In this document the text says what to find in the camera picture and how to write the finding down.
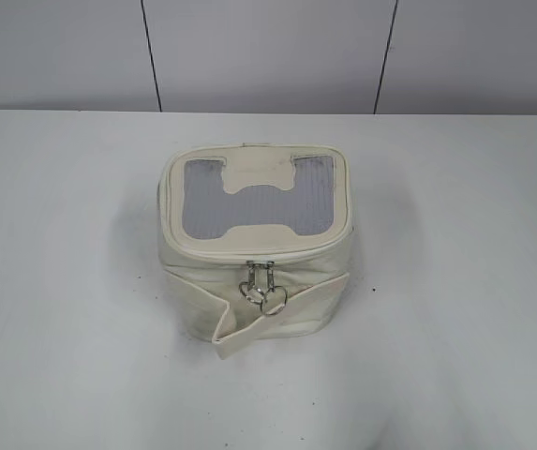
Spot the cream fabric zipper bag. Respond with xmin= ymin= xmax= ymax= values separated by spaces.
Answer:
xmin=157 ymin=144 xmax=353 ymax=358

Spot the silver zipper pull ring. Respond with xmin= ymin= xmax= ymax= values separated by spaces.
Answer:
xmin=259 ymin=261 xmax=289 ymax=316
xmin=239 ymin=260 xmax=262 ymax=302

